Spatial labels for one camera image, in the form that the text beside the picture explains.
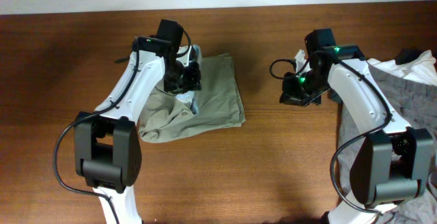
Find khaki shorts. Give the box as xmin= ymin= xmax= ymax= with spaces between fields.
xmin=138 ymin=53 xmax=246 ymax=143

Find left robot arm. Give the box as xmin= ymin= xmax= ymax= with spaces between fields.
xmin=74 ymin=19 xmax=201 ymax=223

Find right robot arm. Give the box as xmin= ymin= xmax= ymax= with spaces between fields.
xmin=279 ymin=28 xmax=433 ymax=224

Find grey shorts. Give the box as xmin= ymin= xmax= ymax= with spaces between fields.
xmin=337 ymin=66 xmax=436 ymax=223

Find white garment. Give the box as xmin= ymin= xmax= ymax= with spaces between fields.
xmin=367 ymin=50 xmax=436 ymax=86

